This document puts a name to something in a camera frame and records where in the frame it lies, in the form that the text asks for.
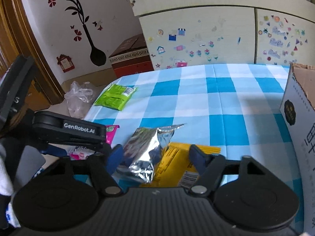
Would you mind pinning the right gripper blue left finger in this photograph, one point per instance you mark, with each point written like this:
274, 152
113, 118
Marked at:
114, 159

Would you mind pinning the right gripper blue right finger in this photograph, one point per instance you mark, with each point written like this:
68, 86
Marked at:
199, 159

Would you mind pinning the silver foil snack bag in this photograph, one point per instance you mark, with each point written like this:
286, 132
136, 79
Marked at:
143, 151

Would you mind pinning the pink white snack packet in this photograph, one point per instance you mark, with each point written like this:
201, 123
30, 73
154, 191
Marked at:
82, 152

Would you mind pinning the green snack packet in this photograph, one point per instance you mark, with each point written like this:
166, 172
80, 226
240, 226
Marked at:
115, 97

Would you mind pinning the clear plastic bag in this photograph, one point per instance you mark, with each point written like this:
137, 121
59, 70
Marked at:
80, 98

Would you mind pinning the blue checkered tablecloth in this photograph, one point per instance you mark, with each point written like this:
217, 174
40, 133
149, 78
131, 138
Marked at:
235, 107

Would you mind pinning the red brown gift box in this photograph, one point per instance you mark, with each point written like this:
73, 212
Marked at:
131, 57

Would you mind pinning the cardboard box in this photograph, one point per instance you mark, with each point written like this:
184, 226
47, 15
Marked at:
297, 108

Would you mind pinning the cream cabinet with stickers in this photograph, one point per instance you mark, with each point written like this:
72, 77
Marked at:
195, 32

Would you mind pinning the red house wall sticker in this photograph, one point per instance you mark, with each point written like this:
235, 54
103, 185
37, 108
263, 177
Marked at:
65, 63

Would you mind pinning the wooden door frame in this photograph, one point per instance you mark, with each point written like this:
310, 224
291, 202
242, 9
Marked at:
17, 39

